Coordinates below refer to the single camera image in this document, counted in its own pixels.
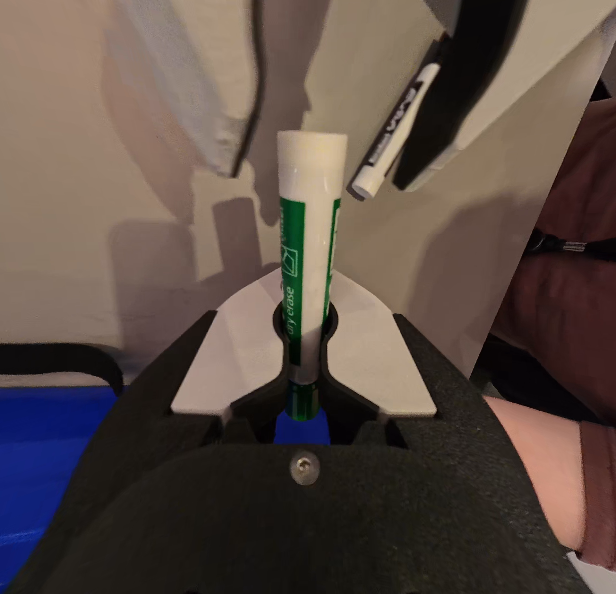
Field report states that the black strap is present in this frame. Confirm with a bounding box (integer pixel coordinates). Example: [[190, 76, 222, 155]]
[[0, 343, 125, 399]]

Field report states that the green dry-erase marker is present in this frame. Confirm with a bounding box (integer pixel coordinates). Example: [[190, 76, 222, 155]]
[[277, 131, 348, 421]]

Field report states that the maroon shirt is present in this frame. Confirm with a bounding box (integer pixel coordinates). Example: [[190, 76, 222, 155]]
[[488, 81, 616, 573]]

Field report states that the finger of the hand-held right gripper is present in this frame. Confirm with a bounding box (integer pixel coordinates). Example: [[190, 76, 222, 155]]
[[103, 0, 268, 179], [392, 0, 616, 194]]

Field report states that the blue plastic bin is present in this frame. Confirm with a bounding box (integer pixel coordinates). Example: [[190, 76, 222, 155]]
[[0, 384, 333, 573]]

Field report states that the person's left forearm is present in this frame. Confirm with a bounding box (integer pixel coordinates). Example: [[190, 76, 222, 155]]
[[483, 396, 585, 551]]

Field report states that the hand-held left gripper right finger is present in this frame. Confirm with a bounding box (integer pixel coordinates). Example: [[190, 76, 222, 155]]
[[320, 270, 438, 420]]

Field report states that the black lanyard cord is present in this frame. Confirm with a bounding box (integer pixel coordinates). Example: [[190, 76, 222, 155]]
[[525, 228, 616, 269]]

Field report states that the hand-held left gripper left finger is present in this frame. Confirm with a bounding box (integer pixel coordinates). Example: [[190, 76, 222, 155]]
[[171, 266, 289, 417]]

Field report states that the black dry-erase marker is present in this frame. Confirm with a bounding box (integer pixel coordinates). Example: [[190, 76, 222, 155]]
[[347, 63, 441, 201]]

